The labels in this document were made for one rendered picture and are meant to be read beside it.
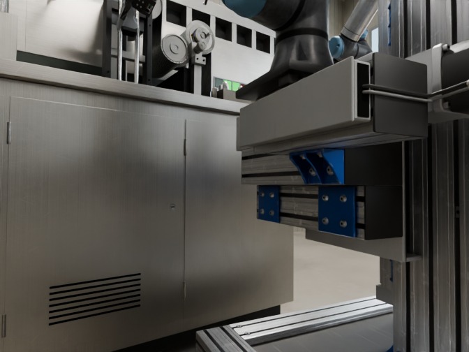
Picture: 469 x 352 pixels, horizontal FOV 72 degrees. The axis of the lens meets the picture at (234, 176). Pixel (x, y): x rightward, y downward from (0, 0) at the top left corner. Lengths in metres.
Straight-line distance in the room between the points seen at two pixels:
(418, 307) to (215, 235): 0.69
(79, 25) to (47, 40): 0.16
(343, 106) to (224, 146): 0.85
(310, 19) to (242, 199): 0.71
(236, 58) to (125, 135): 1.19
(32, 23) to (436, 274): 1.65
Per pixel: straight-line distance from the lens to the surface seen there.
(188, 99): 1.11
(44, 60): 1.68
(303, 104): 0.43
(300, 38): 0.74
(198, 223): 1.13
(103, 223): 1.02
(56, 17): 1.75
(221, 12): 2.13
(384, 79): 0.40
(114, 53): 1.26
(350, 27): 1.38
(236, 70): 2.06
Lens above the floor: 0.59
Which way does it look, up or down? 2 degrees up
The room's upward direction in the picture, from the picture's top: straight up
